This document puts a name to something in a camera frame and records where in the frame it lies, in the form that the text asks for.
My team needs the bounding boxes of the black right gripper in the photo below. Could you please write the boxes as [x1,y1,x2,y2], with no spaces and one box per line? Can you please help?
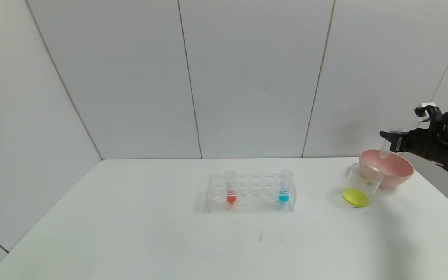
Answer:
[379,128,434,161]

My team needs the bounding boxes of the test tube with yellow pigment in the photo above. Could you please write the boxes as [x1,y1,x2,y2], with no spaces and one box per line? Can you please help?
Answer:
[380,125,403,160]

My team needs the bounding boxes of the test tube with blue pigment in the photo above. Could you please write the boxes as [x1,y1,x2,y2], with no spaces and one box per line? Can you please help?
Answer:
[280,170,292,204]

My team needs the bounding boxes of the clear glass beaker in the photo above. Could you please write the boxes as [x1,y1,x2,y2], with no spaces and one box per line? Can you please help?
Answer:
[341,163,382,209]

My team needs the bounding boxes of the clear plastic test tube rack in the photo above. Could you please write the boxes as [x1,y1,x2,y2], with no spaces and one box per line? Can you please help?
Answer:
[205,173,296,214]

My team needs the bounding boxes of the test tube with red pigment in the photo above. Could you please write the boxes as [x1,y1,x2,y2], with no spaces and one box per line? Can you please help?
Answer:
[224,170,238,205]

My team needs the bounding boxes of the pink bowl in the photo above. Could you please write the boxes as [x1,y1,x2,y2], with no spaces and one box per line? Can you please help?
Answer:
[358,150,414,189]

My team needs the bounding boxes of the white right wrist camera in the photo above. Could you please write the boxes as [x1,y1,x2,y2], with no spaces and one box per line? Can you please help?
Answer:
[415,103,441,122]

